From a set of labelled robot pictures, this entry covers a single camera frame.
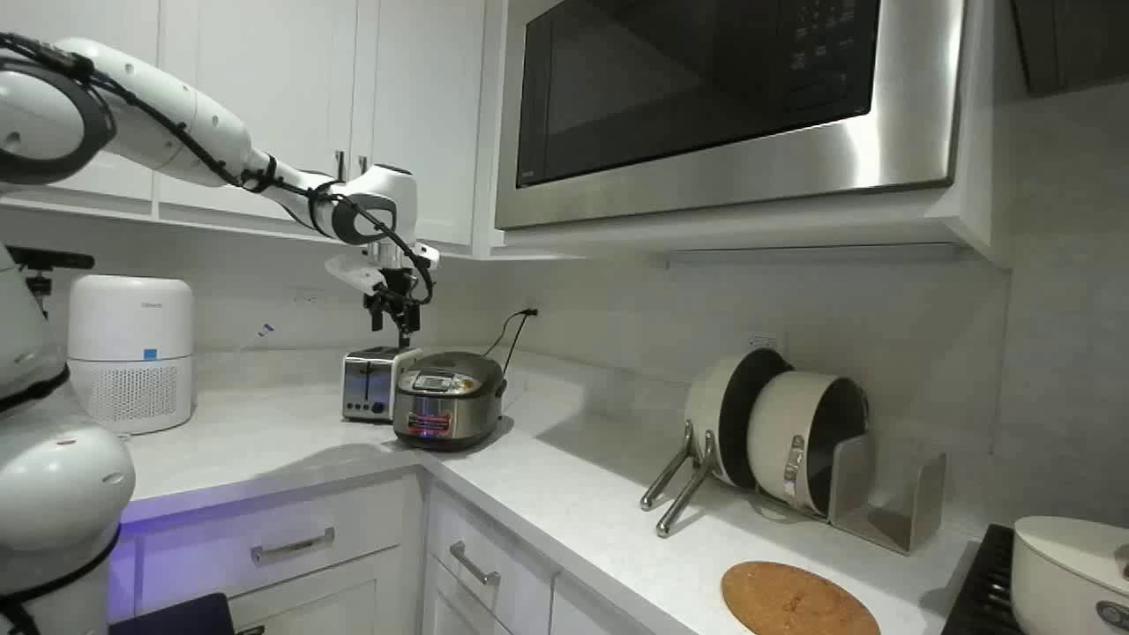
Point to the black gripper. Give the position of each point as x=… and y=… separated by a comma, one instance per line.
x=392, y=303

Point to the stainless steel rice cooker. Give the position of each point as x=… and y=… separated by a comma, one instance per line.
x=450, y=399

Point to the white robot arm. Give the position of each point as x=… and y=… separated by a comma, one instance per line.
x=78, y=95

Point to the polka dot toaster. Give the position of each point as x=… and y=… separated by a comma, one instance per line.
x=373, y=382

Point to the white cylindrical air purifier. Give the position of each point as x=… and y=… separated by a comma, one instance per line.
x=133, y=349

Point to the stainless steel microwave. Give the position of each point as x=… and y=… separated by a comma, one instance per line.
x=642, y=107

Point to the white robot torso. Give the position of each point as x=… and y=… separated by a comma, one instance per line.
x=60, y=481

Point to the cream saucepan on rack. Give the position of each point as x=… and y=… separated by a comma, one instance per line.
x=796, y=429

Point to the round cork trivet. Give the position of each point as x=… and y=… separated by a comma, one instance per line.
x=787, y=602

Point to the grey pan rack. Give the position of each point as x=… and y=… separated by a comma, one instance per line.
x=887, y=495

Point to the black gas stove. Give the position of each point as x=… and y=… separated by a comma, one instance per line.
x=984, y=602

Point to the white pot on stove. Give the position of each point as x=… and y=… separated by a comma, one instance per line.
x=1071, y=577

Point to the silver drawer handle right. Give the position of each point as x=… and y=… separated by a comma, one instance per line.
x=470, y=564

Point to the silver drawer handle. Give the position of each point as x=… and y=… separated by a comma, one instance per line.
x=280, y=550
x=470, y=564

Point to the silver drawer handle left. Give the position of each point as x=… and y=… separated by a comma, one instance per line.
x=280, y=550

